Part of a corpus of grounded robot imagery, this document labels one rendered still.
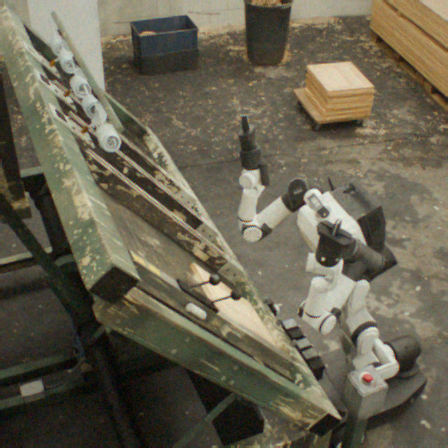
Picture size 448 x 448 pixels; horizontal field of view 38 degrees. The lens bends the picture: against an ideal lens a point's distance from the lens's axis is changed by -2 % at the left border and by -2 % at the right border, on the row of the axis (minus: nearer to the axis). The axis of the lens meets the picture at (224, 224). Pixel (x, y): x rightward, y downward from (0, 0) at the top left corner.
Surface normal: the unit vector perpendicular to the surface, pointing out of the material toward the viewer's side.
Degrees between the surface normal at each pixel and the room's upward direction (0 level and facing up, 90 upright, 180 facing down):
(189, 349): 90
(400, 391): 0
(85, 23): 90
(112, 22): 90
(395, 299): 0
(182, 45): 90
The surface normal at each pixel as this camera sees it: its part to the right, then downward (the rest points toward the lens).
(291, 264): 0.02, -0.78
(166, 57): 0.33, 0.59
